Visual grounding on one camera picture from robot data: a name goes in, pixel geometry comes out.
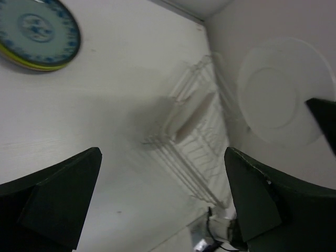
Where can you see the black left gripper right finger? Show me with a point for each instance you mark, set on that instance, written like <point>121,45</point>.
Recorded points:
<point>273,202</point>

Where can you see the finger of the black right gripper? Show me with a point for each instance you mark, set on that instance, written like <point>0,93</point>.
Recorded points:
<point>324,114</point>

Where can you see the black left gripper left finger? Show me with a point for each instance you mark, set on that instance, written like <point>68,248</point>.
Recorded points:
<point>46,210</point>

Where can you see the white plate orange sunburst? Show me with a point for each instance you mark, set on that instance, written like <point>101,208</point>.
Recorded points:
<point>274,82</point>

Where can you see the lime green plate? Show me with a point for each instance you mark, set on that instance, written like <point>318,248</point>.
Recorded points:
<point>8,55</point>

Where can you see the dark green patterned plate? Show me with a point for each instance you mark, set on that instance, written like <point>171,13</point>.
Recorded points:
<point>42,32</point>

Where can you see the clear wire dish rack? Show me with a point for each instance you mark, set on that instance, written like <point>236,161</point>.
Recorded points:
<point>190,137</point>

